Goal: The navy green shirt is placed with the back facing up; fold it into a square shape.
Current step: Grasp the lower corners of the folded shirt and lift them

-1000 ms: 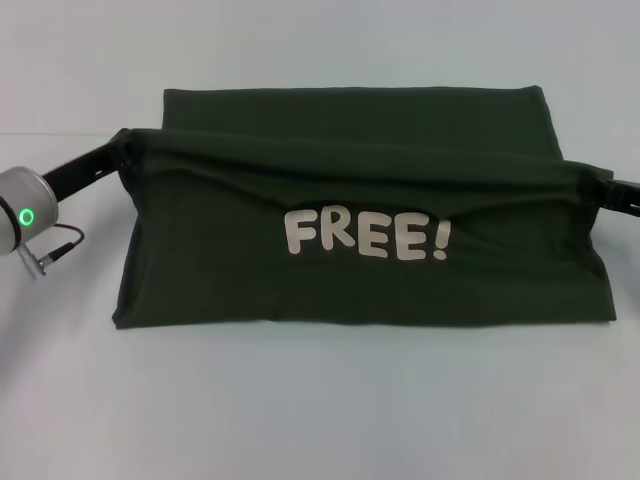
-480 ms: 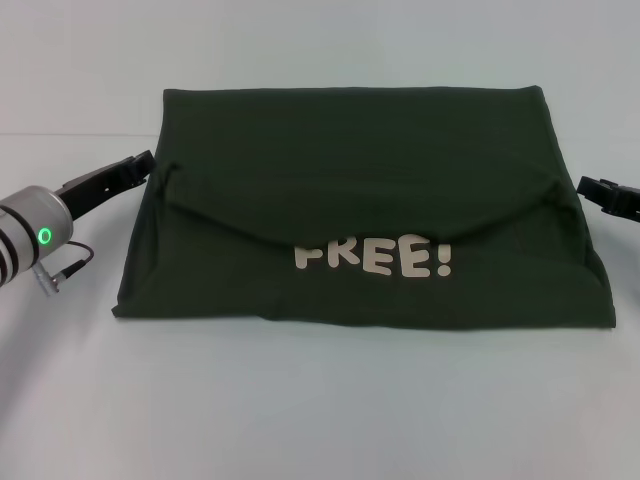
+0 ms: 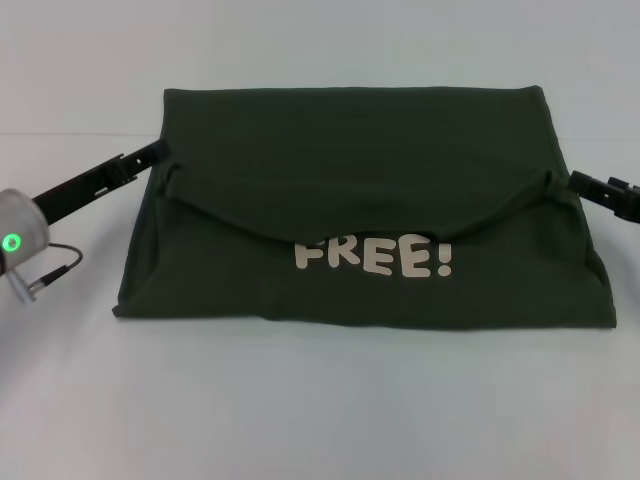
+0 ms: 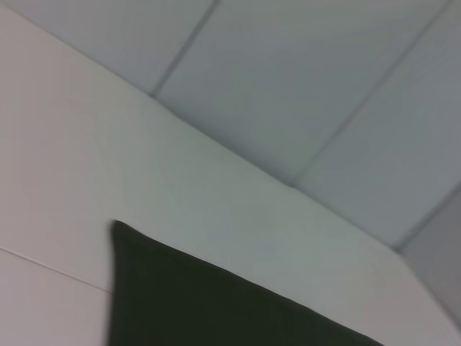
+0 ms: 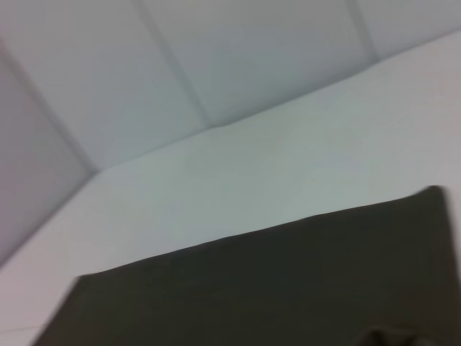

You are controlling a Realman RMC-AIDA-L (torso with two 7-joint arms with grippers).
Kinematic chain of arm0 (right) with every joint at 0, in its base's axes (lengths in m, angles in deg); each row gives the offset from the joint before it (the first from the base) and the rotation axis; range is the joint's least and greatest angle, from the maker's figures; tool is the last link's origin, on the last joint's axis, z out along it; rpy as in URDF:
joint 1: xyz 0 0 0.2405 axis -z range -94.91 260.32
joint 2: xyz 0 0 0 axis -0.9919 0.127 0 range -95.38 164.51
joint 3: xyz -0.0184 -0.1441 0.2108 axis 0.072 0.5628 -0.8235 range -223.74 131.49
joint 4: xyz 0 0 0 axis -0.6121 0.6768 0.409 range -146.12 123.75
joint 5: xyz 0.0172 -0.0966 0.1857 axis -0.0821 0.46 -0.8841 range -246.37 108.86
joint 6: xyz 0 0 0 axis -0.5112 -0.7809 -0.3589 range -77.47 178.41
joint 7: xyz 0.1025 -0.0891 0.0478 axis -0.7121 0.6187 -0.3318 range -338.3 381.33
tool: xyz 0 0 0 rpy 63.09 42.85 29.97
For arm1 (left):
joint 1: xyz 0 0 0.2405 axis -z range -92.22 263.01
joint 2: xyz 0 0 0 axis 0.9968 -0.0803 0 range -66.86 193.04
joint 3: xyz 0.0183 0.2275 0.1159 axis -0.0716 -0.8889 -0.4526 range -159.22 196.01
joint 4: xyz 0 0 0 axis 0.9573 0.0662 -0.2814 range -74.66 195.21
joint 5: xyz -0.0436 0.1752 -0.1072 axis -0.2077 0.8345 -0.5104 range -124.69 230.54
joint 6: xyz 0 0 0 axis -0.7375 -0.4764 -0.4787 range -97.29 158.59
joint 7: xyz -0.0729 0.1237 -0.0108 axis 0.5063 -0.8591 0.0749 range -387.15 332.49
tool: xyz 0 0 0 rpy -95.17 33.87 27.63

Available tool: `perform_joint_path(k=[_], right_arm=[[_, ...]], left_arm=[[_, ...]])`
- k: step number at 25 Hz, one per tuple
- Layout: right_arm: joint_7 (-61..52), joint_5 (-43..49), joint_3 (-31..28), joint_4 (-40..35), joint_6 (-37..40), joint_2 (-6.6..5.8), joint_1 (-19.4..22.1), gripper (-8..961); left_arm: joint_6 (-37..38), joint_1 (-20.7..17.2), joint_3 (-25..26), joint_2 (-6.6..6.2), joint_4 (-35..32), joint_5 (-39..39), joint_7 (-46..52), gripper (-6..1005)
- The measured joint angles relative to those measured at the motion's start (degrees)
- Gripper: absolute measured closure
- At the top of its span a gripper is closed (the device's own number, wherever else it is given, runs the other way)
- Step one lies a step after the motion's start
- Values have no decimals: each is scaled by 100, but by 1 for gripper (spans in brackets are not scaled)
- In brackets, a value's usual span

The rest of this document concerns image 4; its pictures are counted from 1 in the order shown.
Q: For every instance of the dark green t-shirt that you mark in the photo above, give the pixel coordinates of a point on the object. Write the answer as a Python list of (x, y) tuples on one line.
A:
[(198, 299)]

